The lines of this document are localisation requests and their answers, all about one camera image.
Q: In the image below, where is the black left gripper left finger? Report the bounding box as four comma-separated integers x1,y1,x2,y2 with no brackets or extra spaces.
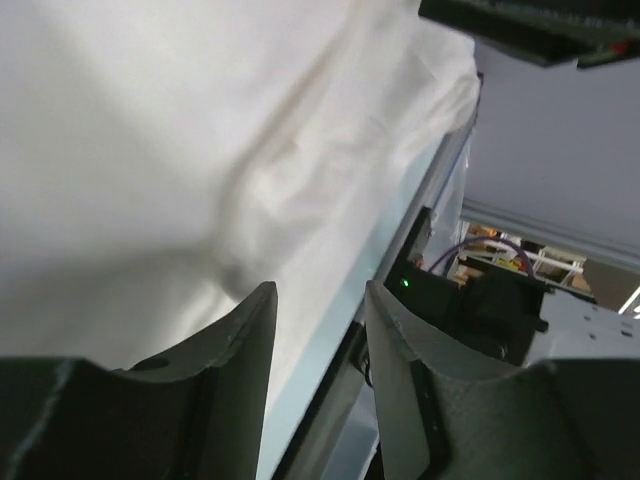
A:
1,282,278,479

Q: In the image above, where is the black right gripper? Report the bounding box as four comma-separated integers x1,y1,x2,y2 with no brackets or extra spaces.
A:
418,0,639,70

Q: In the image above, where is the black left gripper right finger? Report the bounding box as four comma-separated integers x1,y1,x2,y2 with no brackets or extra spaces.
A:
365,282,639,479

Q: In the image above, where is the white t shirt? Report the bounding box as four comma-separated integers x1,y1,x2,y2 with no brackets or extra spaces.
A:
0,0,481,371

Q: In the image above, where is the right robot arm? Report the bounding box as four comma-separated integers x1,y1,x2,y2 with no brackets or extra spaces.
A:
386,1,639,368

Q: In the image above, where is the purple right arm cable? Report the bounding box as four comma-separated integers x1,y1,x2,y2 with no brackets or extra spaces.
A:
427,238,539,279

